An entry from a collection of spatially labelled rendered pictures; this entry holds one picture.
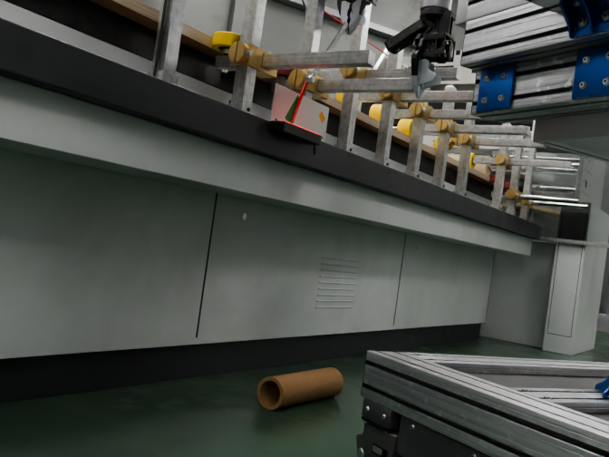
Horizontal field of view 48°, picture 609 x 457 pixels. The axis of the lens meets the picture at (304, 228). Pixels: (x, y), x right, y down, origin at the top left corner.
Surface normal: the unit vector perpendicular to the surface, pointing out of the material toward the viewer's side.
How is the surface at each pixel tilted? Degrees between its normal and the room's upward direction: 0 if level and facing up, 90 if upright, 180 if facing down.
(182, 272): 90
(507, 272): 90
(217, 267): 90
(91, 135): 90
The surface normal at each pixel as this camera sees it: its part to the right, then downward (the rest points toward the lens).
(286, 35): 0.49, 0.05
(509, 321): -0.54, -0.09
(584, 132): -0.86, -0.13
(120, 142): 0.83, 0.11
